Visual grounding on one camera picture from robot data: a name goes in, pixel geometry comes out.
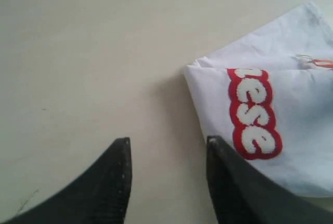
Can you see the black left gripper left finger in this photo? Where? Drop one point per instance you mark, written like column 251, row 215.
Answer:
column 99, row 195

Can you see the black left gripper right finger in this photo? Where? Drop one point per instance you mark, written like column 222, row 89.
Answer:
column 241, row 194

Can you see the white t-shirt with red lettering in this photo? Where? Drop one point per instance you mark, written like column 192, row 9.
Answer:
column 274, row 114

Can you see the orange clothing tag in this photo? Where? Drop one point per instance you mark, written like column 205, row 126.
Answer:
column 309, row 62

